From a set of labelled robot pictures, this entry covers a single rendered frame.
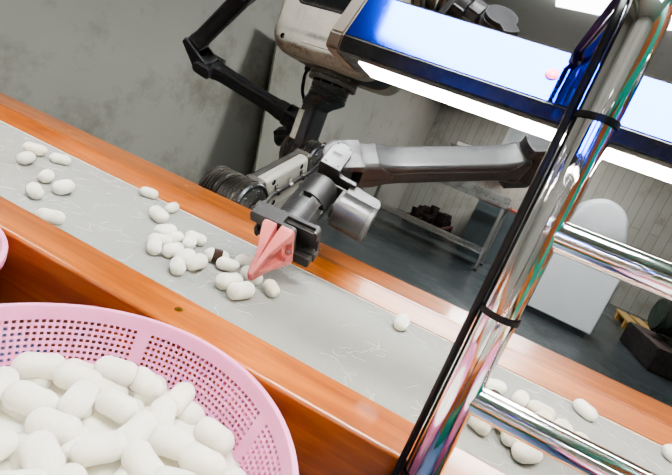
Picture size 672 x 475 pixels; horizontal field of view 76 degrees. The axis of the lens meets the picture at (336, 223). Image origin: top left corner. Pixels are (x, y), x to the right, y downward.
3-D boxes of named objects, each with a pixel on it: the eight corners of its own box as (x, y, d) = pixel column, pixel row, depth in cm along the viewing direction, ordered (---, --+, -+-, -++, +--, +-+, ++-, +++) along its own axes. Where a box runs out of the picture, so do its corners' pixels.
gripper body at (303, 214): (315, 236, 58) (339, 203, 63) (250, 206, 60) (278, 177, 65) (311, 265, 63) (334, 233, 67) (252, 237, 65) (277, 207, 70)
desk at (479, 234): (513, 261, 775) (535, 217, 759) (506, 272, 631) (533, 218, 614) (469, 242, 807) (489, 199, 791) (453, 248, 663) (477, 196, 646)
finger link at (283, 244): (264, 269, 53) (302, 221, 59) (216, 245, 55) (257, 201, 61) (265, 299, 58) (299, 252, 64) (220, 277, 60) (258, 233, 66)
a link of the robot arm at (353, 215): (328, 172, 77) (336, 139, 70) (385, 203, 76) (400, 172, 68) (293, 219, 70) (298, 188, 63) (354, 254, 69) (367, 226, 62)
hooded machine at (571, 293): (587, 329, 470) (647, 217, 445) (590, 343, 415) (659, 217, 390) (519, 296, 502) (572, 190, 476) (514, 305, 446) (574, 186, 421)
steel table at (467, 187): (366, 211, 685) (391, 151, 666) (484, 266, 610) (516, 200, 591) (347, 211, 619) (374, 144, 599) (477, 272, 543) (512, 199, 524)
